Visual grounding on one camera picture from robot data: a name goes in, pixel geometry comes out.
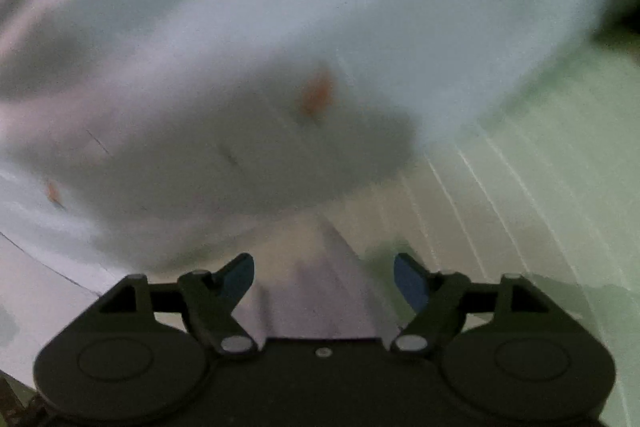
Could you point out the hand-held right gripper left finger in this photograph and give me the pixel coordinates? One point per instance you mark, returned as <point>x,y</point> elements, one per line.
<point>241,278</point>

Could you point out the carrot print pale quilt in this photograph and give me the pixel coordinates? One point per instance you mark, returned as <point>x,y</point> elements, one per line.
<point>250,32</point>

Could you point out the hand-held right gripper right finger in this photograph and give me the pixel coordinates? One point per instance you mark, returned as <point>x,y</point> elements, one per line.
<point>411,279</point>

